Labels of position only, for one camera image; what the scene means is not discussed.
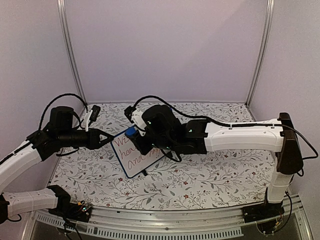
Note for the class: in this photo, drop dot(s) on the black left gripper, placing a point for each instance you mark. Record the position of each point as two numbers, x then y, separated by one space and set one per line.
94 139

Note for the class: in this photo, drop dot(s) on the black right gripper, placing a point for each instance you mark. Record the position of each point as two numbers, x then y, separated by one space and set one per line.
135 139

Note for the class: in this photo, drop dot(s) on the blue whiteboard eraser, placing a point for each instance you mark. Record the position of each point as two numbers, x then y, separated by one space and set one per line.
130 132

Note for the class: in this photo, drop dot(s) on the small blue-framed whiteboard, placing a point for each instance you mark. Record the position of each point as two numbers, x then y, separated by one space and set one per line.
130 159

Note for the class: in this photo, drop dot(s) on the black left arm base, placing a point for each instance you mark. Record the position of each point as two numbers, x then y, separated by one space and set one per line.
80 211

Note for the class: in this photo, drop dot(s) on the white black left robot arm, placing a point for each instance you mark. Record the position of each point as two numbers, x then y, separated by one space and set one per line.
16 199

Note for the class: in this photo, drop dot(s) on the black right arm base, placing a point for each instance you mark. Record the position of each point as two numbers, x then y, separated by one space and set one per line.
268 216

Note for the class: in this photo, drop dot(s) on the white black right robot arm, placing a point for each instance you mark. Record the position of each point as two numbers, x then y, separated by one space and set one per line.
276 135

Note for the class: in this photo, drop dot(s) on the floral patterned tablecloth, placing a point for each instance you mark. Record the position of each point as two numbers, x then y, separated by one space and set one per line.
216 180

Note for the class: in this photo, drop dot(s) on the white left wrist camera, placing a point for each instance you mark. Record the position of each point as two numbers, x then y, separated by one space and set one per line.
90 117

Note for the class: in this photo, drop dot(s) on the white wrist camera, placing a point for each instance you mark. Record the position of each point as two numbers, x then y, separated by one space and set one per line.
90 117
134 115

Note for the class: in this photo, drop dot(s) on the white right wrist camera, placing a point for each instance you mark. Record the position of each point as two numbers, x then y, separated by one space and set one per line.
134 115

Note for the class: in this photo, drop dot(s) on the aluminium front rail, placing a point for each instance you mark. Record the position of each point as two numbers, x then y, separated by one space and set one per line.
228 223

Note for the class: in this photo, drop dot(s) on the left aluminium frame post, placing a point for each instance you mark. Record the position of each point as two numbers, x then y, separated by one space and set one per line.
62 13

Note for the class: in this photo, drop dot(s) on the aluminium frame post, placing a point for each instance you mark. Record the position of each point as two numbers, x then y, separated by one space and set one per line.
270 4
62 13

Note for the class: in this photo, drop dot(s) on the right aluminium frame post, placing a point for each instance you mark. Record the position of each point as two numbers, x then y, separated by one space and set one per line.
270 4

